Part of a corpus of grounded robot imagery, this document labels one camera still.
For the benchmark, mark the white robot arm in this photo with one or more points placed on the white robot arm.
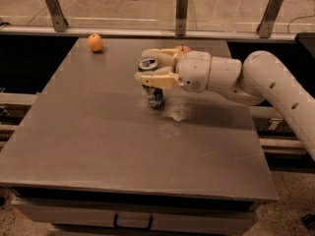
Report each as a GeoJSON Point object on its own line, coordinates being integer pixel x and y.
{"type": "Point", "coordinates": [261, 76]}

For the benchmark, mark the blue silver redbull can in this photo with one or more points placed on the blue silver redbull can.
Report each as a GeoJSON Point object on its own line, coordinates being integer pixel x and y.
{"type": "Point", "coordinates": [146, 67]}

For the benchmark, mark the orange fruit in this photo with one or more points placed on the orange fruit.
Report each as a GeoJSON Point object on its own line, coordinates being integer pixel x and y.
{"type": "Point", "coordinates": [95, 42]}

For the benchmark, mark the grey metal rail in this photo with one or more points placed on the grey metal rail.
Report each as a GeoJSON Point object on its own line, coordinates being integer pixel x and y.
{"type": "Point", "coordinates": [147, 33]}

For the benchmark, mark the black drawer handle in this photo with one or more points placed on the black drawer handle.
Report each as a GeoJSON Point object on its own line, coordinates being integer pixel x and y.
{"type": "Point", "coordinates": [132, 221]}

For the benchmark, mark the right metal rail bracket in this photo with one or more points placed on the right metal rail bracket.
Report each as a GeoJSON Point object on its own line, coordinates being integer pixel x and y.
{"type": "Point", "coordinates": [267, 23]}

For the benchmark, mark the red apple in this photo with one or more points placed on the red apple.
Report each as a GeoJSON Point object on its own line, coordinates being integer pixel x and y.
{"type": "Point", "coordinates": [183, 49]}

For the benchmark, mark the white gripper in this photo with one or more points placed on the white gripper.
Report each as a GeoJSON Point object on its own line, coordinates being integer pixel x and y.
{"type": "Point", "coordinates": [194, 70]}

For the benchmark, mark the left metal rail bracket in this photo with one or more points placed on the left metal rail bracket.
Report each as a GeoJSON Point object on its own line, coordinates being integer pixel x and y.
{"type": "Point", "coordinates": [58, 19]}

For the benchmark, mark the metal rail bracket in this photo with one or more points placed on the metal rail bracket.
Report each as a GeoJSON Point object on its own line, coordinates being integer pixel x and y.
{"type": "Point", "coordinates": [181, 17]}
{"type": "Point", "coordinates": [58, 19]}
{"type": "Point", "coordinates": [267, 23]}

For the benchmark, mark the middle metal rail bracket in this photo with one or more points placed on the middle metal rail bracket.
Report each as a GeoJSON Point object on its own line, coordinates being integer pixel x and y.
{"type": "Point", "coordinates": [181, 17]}

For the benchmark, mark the grey cabinet drawer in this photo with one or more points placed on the grey cabinet drawer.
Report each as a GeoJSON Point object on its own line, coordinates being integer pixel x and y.
{"type": "Point", "coordinates": [73, 218]}

